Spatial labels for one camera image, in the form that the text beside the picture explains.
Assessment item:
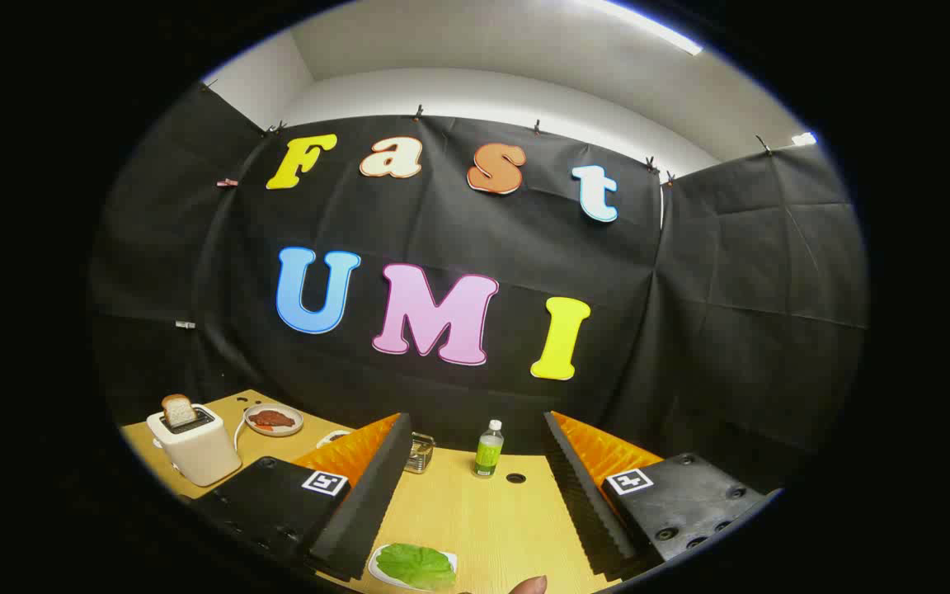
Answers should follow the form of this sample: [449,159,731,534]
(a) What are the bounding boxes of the white bread slice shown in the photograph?
[162,394,197,428]

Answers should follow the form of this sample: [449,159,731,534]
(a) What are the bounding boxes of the square white plate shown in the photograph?
[368,543,459,592]

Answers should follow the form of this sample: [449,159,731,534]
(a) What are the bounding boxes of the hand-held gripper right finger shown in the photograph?
[543,410,783,581]

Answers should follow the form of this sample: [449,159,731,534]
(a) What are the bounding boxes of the white toaster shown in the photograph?
[146,403,242,488]

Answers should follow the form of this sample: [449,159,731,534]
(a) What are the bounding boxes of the black backdrop cloth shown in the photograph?
[87,81,870,496]

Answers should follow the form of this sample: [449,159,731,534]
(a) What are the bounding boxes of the green label plastic bottle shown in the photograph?
[473,419,505,479]

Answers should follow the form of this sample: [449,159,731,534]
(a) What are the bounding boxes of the metal wire utensil holder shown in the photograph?
[403,432,435,474]

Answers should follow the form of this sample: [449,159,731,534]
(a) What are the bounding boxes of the green lettuce leaf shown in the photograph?
[376,543,457,591]

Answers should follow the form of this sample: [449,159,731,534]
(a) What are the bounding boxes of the round white plate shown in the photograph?
[243,403,304,437]

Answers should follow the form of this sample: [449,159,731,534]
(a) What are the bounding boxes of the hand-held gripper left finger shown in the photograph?
[190,412,414,582]

